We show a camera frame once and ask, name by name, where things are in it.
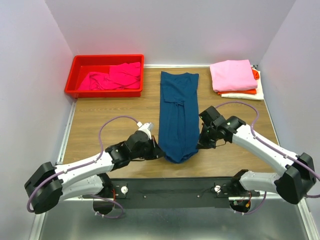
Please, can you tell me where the dark blue t shirt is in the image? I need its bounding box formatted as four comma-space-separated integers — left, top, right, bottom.
158, 71, 200, 164

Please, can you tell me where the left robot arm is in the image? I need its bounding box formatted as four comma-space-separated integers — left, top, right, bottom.
24, 130, 166, 214

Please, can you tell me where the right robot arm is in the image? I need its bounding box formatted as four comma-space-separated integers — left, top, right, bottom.
197, 106, 317, 205

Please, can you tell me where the folded pink t shirt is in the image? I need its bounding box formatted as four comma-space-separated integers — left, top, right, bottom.
209, 59, 258, 92

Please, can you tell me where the folded cream t shirt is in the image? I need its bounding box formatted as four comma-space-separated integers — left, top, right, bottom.
220, 71, 264, 101

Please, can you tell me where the folded orange t shirt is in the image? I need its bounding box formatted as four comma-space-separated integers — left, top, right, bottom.
217, 68, 260, 95

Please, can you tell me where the magenta t shirt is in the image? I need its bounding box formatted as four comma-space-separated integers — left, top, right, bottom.
78, 62, 141, 91

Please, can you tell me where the red plastic bin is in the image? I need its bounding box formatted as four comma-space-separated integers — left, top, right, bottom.
64, 54, 144, 98

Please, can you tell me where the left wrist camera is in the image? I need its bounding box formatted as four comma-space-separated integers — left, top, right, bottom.
136, 121, 154, 139

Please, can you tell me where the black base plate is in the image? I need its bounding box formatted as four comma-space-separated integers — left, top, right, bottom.
93, 177, 260, 214

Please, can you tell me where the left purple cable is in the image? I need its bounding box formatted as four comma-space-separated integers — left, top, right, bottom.
26, 115, 143, 219

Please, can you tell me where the purple cable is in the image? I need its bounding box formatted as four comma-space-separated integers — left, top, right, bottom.
26, 115, 143, 219
214, 100, 320, 216

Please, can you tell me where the aluminium rail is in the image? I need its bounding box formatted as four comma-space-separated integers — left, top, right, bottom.
39, 177, 308, 201

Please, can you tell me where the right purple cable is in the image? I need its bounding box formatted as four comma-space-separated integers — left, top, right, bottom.
214, 100, 320, 216

